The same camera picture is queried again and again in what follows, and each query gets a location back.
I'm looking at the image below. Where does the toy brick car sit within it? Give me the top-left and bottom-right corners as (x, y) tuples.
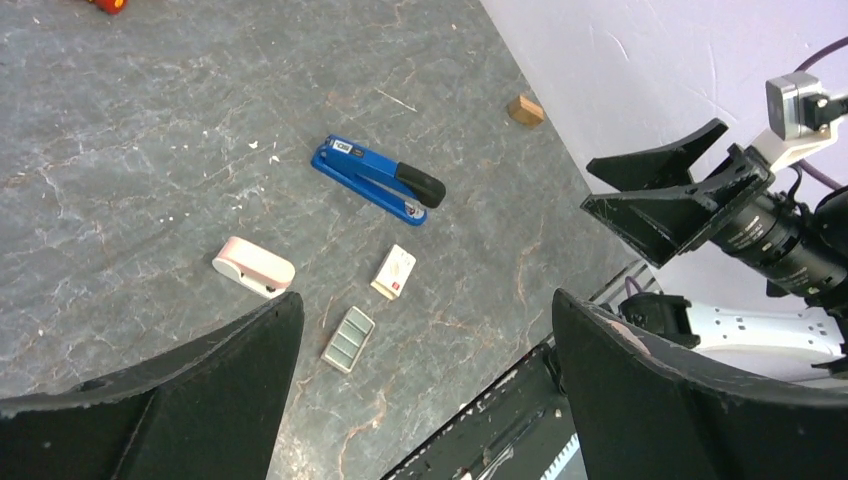
(88, 0), (128, 15)

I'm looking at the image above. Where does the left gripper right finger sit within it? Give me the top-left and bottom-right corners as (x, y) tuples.
(552, 289), (847, 479)

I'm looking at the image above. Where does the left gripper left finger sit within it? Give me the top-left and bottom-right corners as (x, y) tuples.
(1, 292), (305, 479)

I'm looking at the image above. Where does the pink white staple remover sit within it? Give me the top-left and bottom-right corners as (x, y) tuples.
(212, 236), (296, 299)

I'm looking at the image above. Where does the small wooden block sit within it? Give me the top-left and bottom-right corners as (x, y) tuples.
(507, 95), (545, 128)

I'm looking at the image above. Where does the silver staple strip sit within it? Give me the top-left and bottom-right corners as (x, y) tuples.
(338, 324), (365, 353)
(345, 307), (374, 335)
(325, 344), (354, 372)

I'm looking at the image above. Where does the blue stapler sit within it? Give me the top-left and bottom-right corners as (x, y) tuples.
(311, 135), (446, 226)

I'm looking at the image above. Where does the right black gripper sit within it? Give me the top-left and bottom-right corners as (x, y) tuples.
(581, 118), (847, 299)

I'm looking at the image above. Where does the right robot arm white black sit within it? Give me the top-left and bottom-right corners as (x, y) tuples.
(582, 119), (847, 378)

